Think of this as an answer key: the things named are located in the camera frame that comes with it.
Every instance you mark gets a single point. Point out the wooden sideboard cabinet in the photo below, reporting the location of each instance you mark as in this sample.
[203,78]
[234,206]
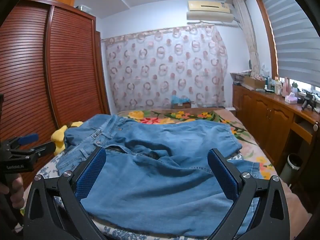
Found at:
[257,110]

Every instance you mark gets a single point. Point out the green capped bottle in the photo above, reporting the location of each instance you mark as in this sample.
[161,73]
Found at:
[295,87]

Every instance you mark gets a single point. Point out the small black tripod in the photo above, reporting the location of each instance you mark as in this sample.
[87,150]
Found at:
[308,100]

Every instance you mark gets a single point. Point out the circle patterned sheer curtain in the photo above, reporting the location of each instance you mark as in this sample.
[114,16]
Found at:
[162,67]

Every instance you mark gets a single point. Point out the brown floral blanket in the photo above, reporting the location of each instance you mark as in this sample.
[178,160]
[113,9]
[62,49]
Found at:
[175,116]

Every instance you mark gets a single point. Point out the open cardboard box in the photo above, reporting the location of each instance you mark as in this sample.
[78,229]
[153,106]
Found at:
[253,83]

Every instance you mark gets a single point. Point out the white storage box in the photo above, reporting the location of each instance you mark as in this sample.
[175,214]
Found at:
[83,8]

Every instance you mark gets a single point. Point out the patterned flat box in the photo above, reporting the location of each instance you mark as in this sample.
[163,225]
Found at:
[240,77]

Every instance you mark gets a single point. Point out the blue denim pants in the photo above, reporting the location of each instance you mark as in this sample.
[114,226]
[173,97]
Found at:
[162,155]

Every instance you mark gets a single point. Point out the beige drape curtain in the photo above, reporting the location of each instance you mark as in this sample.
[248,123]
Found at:
[250,37]

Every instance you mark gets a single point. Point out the blue plastic bag bundle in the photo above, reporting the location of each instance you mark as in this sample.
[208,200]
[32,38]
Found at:
[178,99]

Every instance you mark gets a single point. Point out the small cardboard box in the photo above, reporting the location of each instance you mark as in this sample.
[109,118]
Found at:
[183,105]

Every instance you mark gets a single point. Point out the cream wall air conditioner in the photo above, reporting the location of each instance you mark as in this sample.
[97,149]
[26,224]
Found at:
[210,11]

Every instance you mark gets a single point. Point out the blue bottle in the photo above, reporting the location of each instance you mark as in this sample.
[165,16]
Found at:
[268,82]

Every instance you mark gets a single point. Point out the round metal knob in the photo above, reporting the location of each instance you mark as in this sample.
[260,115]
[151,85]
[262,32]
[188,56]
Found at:
[317,127]

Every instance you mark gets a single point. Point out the pink tissue box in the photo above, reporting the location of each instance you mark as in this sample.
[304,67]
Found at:
[291,98]

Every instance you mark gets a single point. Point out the yellow plush toy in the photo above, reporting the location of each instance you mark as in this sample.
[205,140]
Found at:
[58,140]

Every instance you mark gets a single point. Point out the person's left hand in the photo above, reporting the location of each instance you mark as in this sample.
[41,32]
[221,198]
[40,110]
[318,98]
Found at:
[17,188]

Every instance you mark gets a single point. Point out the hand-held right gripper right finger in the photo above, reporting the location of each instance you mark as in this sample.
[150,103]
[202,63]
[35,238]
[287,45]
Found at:
[225,175]

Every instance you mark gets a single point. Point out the wooden window frame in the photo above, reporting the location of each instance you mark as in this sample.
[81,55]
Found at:
[267,30]

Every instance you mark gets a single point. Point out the grey trash bin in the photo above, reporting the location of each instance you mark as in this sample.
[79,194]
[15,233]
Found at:
[290,170]

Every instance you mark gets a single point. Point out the white bottle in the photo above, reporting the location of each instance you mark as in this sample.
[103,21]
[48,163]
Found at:
[277,87]

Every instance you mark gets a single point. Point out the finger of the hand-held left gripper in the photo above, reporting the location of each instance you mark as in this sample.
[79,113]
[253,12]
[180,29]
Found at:
[28,138]
[45,148]

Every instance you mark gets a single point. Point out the wooden slatted wardrobe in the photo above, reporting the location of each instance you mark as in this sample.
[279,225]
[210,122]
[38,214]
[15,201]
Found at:
[70,67]

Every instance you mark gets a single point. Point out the white blue floral quilt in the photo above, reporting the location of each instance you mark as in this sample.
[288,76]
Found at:
[47,172]

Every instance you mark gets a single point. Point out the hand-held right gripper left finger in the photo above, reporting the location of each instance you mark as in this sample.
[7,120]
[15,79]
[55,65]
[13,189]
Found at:
[92,172]

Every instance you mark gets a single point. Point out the grey striped window blind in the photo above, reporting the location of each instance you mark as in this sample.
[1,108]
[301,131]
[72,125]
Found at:
[295,42]

